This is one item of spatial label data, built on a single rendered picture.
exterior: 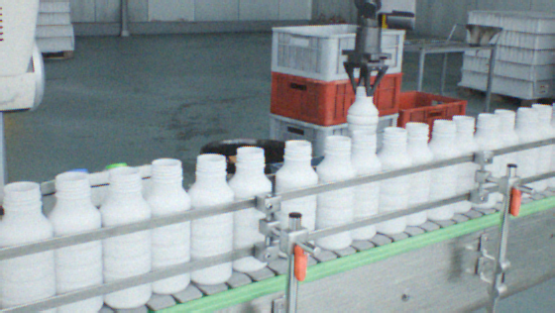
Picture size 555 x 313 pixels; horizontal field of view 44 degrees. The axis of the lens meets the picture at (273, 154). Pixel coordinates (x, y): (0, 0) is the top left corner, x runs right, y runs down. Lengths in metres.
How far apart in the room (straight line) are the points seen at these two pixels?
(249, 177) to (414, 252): 0.34
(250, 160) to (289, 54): 2.59
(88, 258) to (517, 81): 7.57
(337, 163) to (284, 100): 2.56
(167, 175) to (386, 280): 0.42
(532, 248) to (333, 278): 0.52
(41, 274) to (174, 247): 0.17
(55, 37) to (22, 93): 9.15
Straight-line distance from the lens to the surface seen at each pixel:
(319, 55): 3.35
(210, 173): 0.87
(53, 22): 10.51
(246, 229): 0.92
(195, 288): 0.91
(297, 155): 0.95
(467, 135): 1.22
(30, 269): 0.79
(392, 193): 1.09
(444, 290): 1.23
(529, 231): 1.39
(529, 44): 8.11
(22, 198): 0.77
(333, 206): 1.01
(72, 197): 0.80
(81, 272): 0.82
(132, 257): 0.83
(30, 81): 1.37
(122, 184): 0.81
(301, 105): 3.47
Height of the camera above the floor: 1.40
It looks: 15 degrees down
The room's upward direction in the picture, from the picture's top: 2 degrees clockwise
